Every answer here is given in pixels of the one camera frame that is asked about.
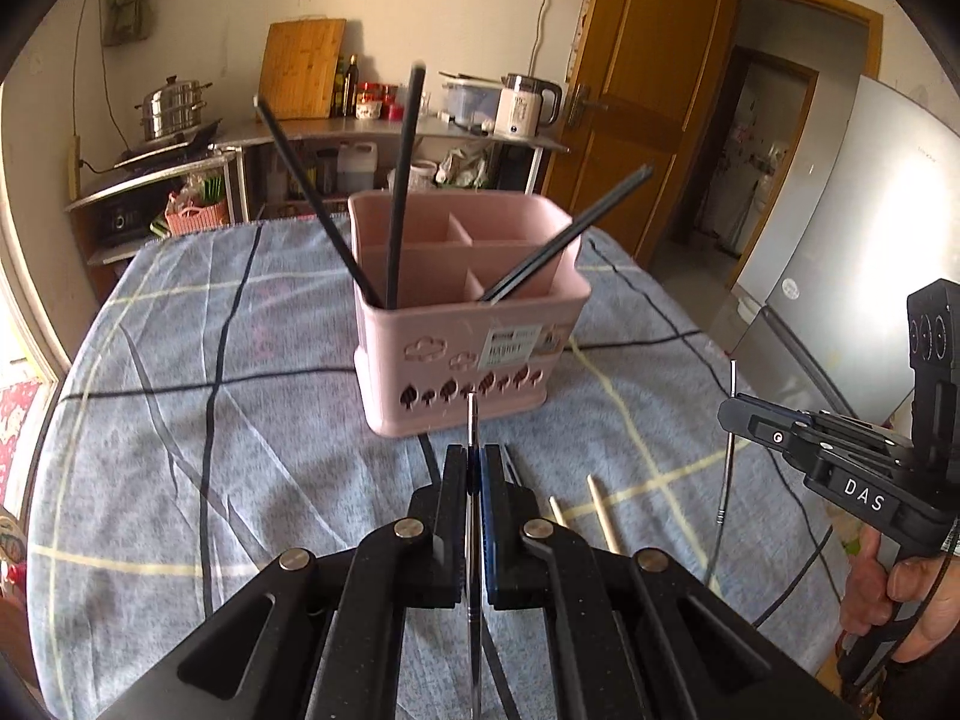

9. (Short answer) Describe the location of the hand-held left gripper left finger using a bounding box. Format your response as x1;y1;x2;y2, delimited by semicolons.
97;444;472;720

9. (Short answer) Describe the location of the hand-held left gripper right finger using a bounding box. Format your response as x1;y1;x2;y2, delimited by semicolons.
480;444;856;720

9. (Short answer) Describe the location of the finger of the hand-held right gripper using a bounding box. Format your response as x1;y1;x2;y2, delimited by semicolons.
738;392;909;446
718;398;830;470

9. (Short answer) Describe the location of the metal chopstick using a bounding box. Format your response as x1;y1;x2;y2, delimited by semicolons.
716;358;740;524
465;392;485;720

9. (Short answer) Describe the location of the pink utensil basket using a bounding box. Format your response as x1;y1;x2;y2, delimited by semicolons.
347;191;591;440

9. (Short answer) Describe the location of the black chopstick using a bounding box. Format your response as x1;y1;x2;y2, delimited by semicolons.
385;64;427;310
484;169;656;305
478;163;652;299
253;95;383;310

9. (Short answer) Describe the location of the person's right forearm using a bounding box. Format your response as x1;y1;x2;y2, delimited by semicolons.
877;615;960;720

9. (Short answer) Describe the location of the person's right hand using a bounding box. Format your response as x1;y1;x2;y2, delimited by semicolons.
840;525;960;665

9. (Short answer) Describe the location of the silver refrigerator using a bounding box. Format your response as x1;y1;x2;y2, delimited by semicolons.
731;75;960;428

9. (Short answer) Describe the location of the blue plaid tablecloth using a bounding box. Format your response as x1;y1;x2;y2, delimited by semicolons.
26;217;856;720

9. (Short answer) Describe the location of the white jerrycan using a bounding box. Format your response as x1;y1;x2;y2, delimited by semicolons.
335;141;378;194

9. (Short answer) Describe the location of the wooden door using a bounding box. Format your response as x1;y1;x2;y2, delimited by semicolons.
541;0;740;263

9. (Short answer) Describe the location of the small pink basket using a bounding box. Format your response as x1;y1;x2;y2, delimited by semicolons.
165;191;230;236

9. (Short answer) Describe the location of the white electric kettle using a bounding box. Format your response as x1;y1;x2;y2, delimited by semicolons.
491;73;563;140

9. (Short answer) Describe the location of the steel kitchen table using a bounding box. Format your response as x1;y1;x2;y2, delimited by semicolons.
210;114;571;224

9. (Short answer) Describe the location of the water filter jug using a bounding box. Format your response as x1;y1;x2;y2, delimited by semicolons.
439;73;502;128

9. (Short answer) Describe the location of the red patterned rug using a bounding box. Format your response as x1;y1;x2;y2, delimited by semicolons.
0;381;42;511

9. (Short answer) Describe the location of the low metal shelf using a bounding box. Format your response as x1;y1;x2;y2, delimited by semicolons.
64;154;242;265

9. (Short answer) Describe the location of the black induction cooker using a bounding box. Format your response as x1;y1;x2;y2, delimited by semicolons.
112;118;224;166

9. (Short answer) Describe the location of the wooden cutting board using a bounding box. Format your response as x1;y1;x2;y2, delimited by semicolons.
259;17;347;121

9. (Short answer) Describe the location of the steel steamer pot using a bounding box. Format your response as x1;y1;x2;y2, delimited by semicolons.
135;75;211;143

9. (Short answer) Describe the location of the metal door handle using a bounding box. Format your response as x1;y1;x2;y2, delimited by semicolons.
564;86;610;128

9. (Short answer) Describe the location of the wooden door frame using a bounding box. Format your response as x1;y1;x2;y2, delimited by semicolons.
660;0;886;271

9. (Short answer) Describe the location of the wall cable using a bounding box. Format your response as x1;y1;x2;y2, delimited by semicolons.
527;0;563;76

